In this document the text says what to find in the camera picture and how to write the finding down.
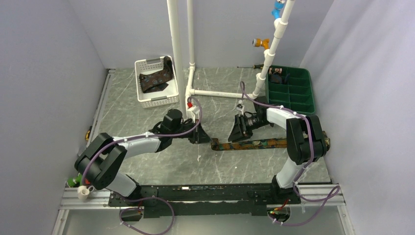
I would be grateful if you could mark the green compartment tray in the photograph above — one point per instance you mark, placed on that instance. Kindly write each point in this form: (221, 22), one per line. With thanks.
(297, 92)

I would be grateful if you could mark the colourful patterned tie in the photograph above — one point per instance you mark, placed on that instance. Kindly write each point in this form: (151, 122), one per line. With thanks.
(271, 143)

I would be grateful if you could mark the yellow black tape measure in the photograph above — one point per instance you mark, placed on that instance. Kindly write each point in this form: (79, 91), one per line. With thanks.
(87, 135)

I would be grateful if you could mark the white perforated plastic basket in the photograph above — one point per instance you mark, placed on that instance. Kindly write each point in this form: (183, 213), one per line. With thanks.
(169, 95)

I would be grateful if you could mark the blue nozzle fitting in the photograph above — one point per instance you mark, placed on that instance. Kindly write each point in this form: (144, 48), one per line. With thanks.
(278, 6)

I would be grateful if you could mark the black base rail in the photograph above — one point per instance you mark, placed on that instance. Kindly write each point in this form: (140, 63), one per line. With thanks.
(217, 199)

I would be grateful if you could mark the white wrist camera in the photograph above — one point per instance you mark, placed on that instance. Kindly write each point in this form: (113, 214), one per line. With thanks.
(240, 108)
(193, 112)

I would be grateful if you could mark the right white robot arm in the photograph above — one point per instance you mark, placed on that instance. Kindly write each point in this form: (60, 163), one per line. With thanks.
(304, 138)

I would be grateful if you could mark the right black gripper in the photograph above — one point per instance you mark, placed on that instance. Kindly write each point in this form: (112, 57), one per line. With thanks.
(240, 129)

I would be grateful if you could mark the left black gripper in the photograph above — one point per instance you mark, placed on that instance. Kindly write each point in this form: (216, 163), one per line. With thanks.
(200, 136)

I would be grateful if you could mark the dark brown patterned tie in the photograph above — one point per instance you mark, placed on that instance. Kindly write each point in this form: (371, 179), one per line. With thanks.
(157, 81)

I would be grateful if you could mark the white PVC pipe frame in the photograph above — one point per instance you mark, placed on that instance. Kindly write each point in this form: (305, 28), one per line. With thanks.
(215, 30)

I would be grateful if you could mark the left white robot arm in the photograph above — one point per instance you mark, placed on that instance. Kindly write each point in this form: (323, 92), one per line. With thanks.
(99, 164)

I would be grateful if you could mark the white pipe coupling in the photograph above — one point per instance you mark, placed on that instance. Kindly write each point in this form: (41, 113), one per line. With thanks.
(83, 193)

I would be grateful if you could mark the rolled dark tie in tray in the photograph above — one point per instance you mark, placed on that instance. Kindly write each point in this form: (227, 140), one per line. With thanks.
(275, 76)

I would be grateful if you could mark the green pipe fitting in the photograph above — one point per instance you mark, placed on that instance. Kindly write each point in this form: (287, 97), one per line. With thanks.
(74, 182)

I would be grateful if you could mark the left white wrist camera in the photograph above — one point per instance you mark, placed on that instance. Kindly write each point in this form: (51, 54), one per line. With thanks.
(193, 112)

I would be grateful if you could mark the orange nozzle fitting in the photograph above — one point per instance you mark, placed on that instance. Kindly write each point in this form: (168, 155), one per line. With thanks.
(257, 42)

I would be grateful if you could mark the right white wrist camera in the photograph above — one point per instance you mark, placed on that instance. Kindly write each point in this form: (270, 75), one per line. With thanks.
(240, 108)

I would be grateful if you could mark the black yellow screwdriver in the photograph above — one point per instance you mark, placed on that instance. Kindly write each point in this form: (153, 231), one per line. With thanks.
(260, 66)

